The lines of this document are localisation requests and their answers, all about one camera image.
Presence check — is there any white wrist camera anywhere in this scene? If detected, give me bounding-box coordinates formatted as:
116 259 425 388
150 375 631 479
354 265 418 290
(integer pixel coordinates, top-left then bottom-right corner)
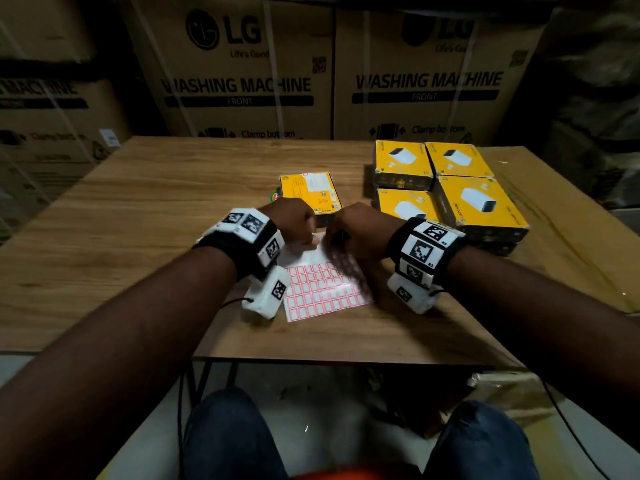
241 264 292 321
387 272 446 315

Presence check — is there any red plastic stool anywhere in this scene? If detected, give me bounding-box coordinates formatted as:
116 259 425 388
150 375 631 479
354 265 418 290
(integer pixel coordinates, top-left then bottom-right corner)
292 464 416 480

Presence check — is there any plastic wrapped cardboard stack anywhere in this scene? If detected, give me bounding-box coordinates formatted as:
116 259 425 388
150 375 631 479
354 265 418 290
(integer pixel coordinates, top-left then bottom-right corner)
495 0 640 211

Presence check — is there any black wristband with marker tags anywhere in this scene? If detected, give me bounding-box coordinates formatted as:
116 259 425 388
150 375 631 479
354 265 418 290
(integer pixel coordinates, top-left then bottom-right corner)
192 208 286 281
387 217 467 291

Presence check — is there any person's left forearm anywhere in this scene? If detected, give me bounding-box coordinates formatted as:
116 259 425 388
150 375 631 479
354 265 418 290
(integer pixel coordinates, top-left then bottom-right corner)
0 246 237 480

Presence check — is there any stack of large printed cartons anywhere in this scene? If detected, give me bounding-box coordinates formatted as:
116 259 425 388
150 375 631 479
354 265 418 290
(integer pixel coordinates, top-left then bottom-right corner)
0 0 561 235

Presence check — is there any person's leg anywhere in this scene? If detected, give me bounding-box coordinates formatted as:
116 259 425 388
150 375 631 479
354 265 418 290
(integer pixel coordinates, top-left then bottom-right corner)
425 400 541 480
182 387 289 480

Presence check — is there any plastic wrapped flat carton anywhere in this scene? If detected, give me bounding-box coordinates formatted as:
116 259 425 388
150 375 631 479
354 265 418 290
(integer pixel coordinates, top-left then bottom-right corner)
467 371 556 425

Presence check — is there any person's right leg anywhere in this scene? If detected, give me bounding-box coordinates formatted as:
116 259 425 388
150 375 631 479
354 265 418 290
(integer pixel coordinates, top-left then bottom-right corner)
425 400 541 480

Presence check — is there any person's right forearm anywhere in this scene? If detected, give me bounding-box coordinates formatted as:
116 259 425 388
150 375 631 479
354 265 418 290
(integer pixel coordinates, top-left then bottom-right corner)
446 244 640 445

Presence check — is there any flat brown cardboard sheet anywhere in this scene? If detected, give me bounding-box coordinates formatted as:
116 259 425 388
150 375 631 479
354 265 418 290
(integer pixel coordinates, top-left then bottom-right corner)
479 146 640 313

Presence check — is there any person's left leg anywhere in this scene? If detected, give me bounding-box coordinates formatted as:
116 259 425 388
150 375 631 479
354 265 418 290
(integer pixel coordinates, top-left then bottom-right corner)
182 387 289 480

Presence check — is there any black stretch wrap band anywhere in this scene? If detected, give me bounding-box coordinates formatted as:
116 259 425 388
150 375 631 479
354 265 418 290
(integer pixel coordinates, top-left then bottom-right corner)
0 59 131 83
239 0 553 23

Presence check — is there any sheet of red-bordered labels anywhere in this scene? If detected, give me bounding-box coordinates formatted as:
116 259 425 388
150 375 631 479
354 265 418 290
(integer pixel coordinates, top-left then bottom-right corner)
277 232 375 323

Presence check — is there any person's right hand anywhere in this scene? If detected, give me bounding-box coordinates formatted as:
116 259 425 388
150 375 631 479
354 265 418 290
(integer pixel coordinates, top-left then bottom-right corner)
325 202 407 261

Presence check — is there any black metal table frame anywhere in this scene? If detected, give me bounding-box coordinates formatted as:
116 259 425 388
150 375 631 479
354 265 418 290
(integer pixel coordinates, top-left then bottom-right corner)
185 362 239 405

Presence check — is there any person's left hand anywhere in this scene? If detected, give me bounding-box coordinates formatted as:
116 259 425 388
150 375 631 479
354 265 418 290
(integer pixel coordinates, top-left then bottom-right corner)
259 197 319 245

